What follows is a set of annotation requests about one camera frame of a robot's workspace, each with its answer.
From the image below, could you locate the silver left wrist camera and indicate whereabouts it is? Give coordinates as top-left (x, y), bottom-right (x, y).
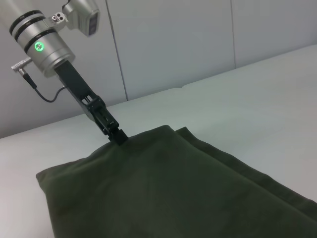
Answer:
top-left (51, 0), bottom-right (101, 38)

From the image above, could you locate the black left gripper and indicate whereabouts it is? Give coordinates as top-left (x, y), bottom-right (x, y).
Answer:
top-left (54, 60), bottom-right (130, 147)

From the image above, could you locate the dark green FREE shirt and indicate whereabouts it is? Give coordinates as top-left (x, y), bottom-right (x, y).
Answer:
top-left (35, 124), bottom-right (317, 238)

